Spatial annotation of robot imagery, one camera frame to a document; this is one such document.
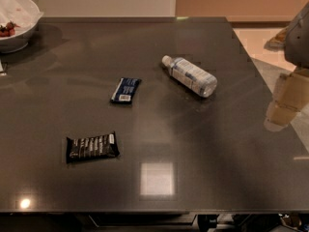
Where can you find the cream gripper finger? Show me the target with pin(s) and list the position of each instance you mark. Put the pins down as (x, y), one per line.
(290, 96)

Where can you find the blue rxbar blueberry wrapper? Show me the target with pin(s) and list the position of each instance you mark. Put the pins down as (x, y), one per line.
(125, 90)

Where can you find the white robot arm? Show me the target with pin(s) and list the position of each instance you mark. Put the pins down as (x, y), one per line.
(296, 44)

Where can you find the black rxbar chocolate wrapper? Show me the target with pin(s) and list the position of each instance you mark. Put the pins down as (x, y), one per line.
(92, 148)

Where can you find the clear plastic water bottle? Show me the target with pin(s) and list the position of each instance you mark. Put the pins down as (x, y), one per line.
(191, 76)

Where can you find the white bowl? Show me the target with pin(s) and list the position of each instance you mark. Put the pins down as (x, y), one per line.
(18, 41)

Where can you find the red fruit in bowl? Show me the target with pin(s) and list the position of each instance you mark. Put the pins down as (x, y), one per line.
(8, 30)

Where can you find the white napkin in bowl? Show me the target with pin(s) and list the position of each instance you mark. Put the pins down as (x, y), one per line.
(25, 13)

